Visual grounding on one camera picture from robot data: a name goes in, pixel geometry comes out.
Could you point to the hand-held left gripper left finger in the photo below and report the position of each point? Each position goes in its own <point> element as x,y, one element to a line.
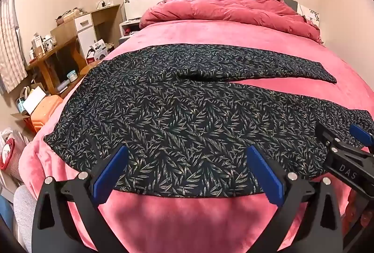
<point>111,171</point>

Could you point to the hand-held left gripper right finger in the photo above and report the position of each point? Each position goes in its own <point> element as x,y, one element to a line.
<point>266,177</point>

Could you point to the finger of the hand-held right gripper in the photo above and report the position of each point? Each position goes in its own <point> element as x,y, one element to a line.
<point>325,134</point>
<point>362,133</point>

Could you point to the dark leaf-print pants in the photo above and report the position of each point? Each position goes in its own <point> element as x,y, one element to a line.
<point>175,112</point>

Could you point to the orange plastic crate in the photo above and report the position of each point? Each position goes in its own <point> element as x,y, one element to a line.
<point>45,114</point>

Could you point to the white knitted cloth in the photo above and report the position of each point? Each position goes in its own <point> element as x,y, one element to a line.
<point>24,212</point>

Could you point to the red-rimmed white basket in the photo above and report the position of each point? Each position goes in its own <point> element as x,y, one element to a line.
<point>10,153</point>

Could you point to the white plastic tub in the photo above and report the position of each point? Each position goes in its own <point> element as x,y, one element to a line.
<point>72,75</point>

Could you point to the cardboard box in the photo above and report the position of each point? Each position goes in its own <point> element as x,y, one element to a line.
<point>29,101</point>

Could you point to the white printed box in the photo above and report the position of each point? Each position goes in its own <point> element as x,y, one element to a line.
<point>96,51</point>

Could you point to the white leaf-print panel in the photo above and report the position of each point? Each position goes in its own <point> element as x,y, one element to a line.
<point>140,3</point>
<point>310,15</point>

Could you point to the wooden desk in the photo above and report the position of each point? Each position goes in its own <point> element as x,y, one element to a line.
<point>58,50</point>

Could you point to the white drawer cabinet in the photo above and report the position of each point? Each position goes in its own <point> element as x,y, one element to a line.
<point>85,34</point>

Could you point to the white nightstand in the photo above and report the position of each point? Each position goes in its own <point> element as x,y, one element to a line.
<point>128,29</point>

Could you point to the pink fleece blanket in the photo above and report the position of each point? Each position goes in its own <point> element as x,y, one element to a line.
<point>210,32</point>

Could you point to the striped pink curtain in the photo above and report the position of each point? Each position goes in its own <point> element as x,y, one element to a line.
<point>10,45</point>

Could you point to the red duvet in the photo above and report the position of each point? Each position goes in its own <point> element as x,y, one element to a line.
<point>222,9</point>

